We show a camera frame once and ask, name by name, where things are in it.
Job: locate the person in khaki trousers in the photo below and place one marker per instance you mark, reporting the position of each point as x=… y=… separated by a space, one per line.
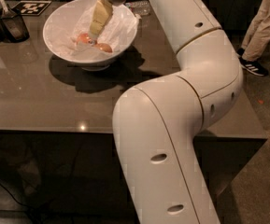
x=258 y=34

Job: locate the red apple with sticker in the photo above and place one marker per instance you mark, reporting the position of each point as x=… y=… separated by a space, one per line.
x=84 y=38

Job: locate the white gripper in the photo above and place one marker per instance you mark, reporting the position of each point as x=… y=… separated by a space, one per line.
x=103 y=11

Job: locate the white bowl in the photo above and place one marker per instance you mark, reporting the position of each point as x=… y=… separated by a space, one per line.
x=63 y=19

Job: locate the orange apple right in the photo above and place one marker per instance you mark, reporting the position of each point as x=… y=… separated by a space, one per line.
x=104 y=47

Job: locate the black sneaker white stripes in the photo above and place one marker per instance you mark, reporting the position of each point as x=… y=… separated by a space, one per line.
x=254 y=68

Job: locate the black scoop cup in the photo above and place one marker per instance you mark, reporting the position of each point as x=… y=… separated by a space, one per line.
x=13 y=24

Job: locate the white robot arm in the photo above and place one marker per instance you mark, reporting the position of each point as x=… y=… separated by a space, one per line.
x=154 y=122

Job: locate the black white marker tag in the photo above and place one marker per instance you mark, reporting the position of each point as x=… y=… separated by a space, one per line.
x=31 y=8

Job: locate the white plastic bag liner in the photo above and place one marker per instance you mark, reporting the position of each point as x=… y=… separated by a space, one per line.
x=119 y=25

